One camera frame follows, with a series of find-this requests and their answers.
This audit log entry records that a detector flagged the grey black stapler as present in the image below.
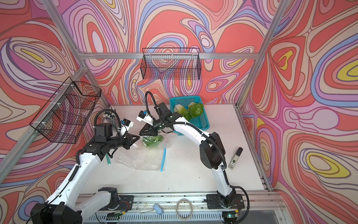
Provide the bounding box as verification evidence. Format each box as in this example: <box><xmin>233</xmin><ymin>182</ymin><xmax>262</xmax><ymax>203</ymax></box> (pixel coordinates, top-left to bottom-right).
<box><xmin>228</xmin><ymin>147</ymin><xmax>243</xmax><ymax>169</ymax></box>

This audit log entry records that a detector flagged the teal plastic basket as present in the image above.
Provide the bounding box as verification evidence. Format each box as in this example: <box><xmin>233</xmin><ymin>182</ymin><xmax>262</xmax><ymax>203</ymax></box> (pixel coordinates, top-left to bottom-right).
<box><xmin>169</xmin><ymin>96</ymin><xmax>210</xmax><ymax>130</ymax></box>

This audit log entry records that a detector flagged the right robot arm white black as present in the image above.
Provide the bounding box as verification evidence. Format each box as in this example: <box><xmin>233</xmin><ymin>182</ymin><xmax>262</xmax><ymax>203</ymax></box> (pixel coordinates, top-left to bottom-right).
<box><xmin>137</xmin><ymin>103</ymin><xmax>250</xmax><ymax>208</ymax></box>

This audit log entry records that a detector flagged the black wire basket back wall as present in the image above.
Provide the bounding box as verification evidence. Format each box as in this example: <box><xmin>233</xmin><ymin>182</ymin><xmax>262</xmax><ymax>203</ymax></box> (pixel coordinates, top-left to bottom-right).
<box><xmin>140</xmin><ymin>47</ymin><xmax>201</xmax><ymax>80</ymax></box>

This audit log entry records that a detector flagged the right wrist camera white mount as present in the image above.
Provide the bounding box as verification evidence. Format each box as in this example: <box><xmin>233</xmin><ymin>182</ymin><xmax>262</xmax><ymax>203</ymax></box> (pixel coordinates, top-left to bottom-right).
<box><xmin>137</xmin><ymin>111</ymin><xmax>154</xmax><ymax>126</ymax></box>

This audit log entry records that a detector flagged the clear zip-top bag blue seal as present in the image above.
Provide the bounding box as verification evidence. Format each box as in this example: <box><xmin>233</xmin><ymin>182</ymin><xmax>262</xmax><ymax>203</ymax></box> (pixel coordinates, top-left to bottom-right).
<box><xmin>114</xmin><ymin>142</ymin><xmax>167</xmax><ymax>172</ymax></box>

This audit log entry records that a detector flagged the green marker pen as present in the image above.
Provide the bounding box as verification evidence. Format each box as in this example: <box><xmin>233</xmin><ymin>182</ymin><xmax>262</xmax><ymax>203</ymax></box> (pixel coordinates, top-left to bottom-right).
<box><xmin>106</xmin><ymin>154</ymin><xmax>112</xmax><ymax>165</ymax></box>

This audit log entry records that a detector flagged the small clear bag pink seal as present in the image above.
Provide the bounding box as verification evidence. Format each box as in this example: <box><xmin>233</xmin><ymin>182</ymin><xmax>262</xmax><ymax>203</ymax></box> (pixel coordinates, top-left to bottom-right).
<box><xmin>139</xmin><ymin>133</ymin><xmax>166</xmax><ymax>149</ymax></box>

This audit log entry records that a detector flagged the coiled beige cable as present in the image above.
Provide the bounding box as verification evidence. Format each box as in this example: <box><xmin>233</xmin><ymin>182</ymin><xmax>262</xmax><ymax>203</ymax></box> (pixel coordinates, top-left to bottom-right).
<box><xmin>175</xmin><ymin>198</ymin><xmax>194</xmax><ymax>221</ymax></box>

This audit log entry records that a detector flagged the black wire basket wall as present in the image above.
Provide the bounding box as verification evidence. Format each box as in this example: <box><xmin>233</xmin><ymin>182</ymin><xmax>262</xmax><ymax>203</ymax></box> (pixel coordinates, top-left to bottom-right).
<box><xmin>29</xmin><ymin>77</ymin><xmax>102</xmax><ymax>144</ymax></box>
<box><xmin>140</xmin><ymin>47</ymin><xmax>201</xmax><ymax>80</ymax></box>

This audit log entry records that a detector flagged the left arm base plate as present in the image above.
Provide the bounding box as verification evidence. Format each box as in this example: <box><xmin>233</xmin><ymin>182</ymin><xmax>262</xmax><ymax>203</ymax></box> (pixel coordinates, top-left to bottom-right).
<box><xmin>114</xmin><ymin>195</ymin><xmax>134</xmax><ymax>212</ymax></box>

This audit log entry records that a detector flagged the clear cup of pens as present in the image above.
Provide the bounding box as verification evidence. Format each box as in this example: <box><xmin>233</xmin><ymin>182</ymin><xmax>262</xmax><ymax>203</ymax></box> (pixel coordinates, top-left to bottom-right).
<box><xmin>102</xmin><ymin>111</ymin><xmax>116</xmax><ymax>123</ymax></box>

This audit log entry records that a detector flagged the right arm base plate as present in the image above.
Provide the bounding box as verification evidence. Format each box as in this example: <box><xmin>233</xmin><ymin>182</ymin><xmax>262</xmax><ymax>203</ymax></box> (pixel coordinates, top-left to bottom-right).
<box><xmin>204</xmin><ymin>194</ymin><xmax>246</xmax><ymax>211</ymax></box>

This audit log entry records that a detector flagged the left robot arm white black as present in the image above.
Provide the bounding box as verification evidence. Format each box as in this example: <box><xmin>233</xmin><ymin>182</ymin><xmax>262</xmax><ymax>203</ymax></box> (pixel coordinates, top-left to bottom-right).
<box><xmin>30</xmin><ymin>119</ymin><xmax>139</xmax><ymax>224</ymax></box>

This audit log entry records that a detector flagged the black wire basket left wall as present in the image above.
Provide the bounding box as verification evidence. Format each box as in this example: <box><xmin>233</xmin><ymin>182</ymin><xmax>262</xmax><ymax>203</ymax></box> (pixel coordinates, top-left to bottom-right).
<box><xmin>29</xmin><ymin>77</ymin><xmax>102</xmax><ymax>144</ymax></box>

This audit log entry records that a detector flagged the chinese cabbage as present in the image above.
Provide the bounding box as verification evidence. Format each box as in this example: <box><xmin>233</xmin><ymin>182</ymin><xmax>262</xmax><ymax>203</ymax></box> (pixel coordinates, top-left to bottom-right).
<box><xmin>174</xmin><ymin>104</ymin><xmax>192</xmax><ymax>121</ymax></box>
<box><xmin>188</xmin><ymin>102</ymin><xmax>204</xmax><ymax>118</ymax></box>

